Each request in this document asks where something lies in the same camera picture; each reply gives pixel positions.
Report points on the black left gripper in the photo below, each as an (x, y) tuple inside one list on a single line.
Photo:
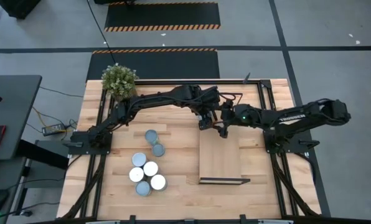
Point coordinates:
[(210, 98)]

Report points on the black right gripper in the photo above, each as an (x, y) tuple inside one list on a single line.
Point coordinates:
[(228, 114)]

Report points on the tin can grey recessed lid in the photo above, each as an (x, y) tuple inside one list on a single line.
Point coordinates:
[(142, 188), (158, 150), (151, 136)]

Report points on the tin can bright silver lid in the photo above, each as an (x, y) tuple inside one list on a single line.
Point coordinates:
[(158, 182), (136, 174), (139, 159), (150, 168)]

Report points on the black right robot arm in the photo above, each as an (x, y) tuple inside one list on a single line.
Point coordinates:
[(297, 119)]

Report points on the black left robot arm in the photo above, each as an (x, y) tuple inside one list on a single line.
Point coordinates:
[(160, 98)]

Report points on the black hazard-striped floor mat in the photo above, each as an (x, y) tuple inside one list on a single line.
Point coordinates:
[(160, 63), (160, 15)]

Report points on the potted plant ribbed pot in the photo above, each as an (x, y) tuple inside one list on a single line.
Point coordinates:
[(118, 79)]

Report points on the black power adapter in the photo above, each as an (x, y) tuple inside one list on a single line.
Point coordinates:
[(53, 129)]

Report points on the black desk foot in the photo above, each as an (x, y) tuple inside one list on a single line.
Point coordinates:
[(42, 154)]

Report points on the black desk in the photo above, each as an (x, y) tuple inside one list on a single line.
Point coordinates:
[(14, 102)]

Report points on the black portable case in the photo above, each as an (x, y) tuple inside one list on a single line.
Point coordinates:
[(17, 7)]

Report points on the wooden shelf black metal frame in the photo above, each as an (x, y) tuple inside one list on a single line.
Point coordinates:
[(219, 155)]

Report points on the black aluminium table frame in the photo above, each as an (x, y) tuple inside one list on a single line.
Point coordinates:
[(173, 82)]

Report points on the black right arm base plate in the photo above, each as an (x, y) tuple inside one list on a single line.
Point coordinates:
[(297, 148)]

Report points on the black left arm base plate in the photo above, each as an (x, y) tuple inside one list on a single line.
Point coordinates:
[(79, 147)]

